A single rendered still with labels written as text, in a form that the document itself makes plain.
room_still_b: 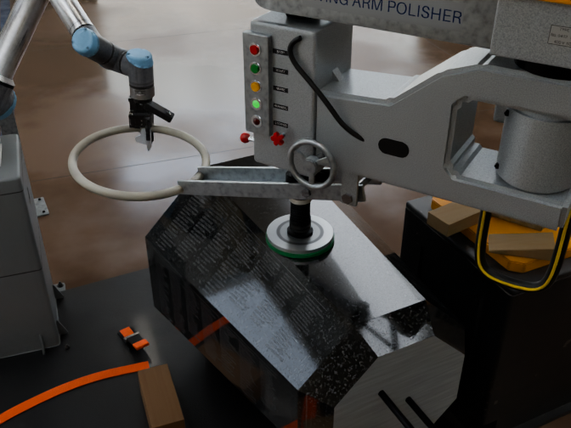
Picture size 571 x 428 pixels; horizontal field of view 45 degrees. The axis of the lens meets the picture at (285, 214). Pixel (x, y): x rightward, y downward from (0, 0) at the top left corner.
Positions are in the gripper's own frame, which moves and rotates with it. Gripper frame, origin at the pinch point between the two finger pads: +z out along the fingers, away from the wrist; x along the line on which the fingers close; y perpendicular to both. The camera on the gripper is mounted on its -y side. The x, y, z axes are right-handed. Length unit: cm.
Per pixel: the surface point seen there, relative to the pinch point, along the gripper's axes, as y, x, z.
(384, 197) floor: -114, -106, 87
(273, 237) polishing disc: -48, 60, -2
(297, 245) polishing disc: -56, 64, -3
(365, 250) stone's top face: -77, 63, -1
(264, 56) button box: -43, 63, -63
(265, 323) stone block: -47, 82, 13
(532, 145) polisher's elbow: -105, 96, -58
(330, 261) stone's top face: -65, 69, -1
